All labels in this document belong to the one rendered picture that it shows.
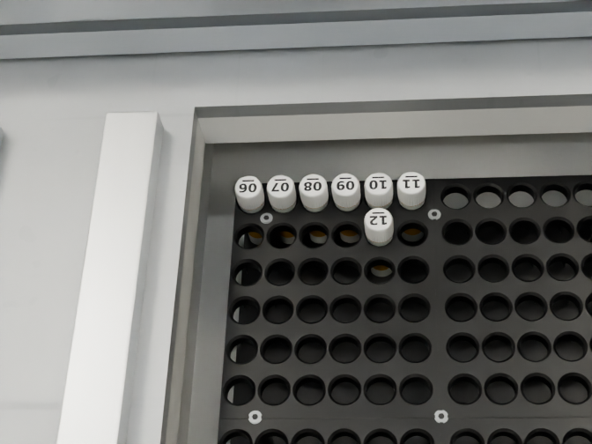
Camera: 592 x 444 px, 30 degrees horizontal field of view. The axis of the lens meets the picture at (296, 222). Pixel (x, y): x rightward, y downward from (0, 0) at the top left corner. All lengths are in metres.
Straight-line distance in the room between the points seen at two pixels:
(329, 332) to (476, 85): 0.12
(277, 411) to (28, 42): 0.19
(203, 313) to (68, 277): 0.12
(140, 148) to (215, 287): 0.12
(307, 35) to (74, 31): 0.10
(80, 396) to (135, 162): 0.10
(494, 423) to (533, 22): 0.16
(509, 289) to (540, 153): 0.13
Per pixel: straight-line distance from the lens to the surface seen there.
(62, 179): 0.46
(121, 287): 0.42
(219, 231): 0.56
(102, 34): 0.48
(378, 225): 0.47
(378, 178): 0.48
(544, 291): 0.47
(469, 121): 0.48
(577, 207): 0.49
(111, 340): 0.41
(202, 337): 0.54
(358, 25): 0.47
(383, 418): 0.44
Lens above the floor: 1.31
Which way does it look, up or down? 58 degrees down
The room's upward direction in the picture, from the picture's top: 11 degrees counter-clockwise
